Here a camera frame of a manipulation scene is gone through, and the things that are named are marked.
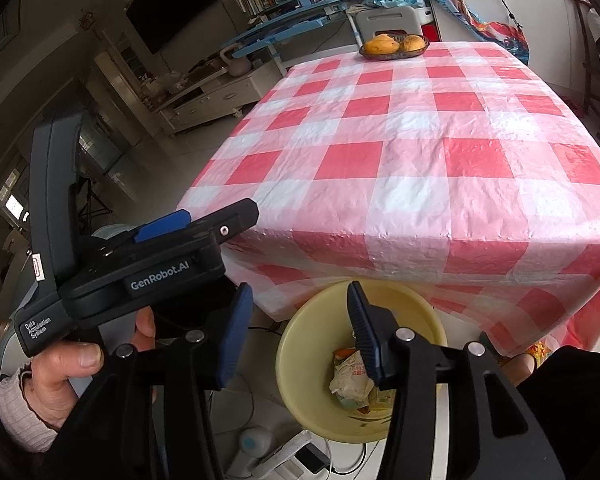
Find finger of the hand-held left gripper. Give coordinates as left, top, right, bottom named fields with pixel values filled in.
left=92, top=209, right=193, bottom=262
left=190, top=198, right=261, bottom=248

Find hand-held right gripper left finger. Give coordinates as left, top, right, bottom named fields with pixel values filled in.
left=55, top=282, right=255, bottom=480

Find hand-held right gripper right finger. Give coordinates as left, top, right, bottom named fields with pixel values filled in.
left=346, top=281, right=566, bottom=480

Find white paper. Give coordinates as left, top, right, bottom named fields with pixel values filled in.
left=329, top=350, right=377, bottom=401

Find yellow plastic basin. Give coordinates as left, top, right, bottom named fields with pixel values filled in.
left=275, top=280, right=448, bottom=443

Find small white drink carton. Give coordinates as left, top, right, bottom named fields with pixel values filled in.
left=369, top=389, right=396, bottom=412

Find person's left forearm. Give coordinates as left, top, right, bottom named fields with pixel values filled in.
left=0, top=372, right=66, bottom=461

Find person's left hand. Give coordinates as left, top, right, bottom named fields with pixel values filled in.
left=27, top=306, right=157, bottom=429

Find black folding stand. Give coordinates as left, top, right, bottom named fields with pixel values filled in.
left=75, top=175, right=112, bottom=233

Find white blue round device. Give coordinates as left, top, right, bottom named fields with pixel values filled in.
left=237, top=425, right=273, bottom=461

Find cream television cabinet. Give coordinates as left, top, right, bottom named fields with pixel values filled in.
left=152, top=62, right=286, bottom=136

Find white power strip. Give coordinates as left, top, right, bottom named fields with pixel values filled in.
left=247, top=430, right=331, bottom=480

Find black adapter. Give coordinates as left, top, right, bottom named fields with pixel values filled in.
left=295, top=445, right=331, bottom=476

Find pink kettlebell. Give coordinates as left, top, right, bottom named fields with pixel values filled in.
left=219, top=45, right=253, bottom=77

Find red white checkered tablecloth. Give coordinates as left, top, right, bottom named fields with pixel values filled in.
left=176, top=40, right=600, bottom=356

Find blue study desk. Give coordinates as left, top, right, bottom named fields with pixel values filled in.
left=232, top=0, right=368, bottom=78

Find person's dark trousers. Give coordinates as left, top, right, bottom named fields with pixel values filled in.
left=510, top=345, right=600, bottom=480

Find black television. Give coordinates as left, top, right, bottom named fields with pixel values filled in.
left=125, top=0, right=221, bottom=56

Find brown fruit basket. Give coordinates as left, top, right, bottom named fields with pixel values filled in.
left=358, top=35, right=431, bottom=61

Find white plastic stool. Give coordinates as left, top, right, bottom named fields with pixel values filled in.
left=347, top=4, right=436, bottom=46

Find colourful kite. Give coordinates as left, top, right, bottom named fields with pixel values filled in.
left=412, top=0, right=531, bottom=66

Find dark wooden chair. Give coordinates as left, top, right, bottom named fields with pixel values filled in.
left=567, top=0, right=600, bottom=161

